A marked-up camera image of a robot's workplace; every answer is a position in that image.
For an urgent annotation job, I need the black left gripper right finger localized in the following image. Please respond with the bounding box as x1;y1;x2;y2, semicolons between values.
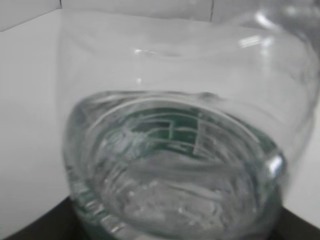
267;207;320;240

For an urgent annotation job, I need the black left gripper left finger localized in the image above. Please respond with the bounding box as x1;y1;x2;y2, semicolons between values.
4;196;93;240

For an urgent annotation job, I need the clear Cestbon water bottle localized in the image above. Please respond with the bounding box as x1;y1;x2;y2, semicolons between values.
57;0;320;240

